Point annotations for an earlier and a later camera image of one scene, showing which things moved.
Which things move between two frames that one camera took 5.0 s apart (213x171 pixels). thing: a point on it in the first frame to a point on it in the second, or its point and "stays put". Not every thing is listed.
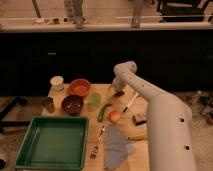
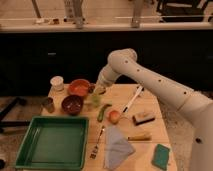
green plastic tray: x=54 y=143 stays put
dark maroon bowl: x=72 y=104 stays put
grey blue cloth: x=116 y=147 stays put
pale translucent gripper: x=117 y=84 to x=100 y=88
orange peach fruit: x=114 y=116 stays put
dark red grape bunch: x=118 y=93 to x=91 y=89
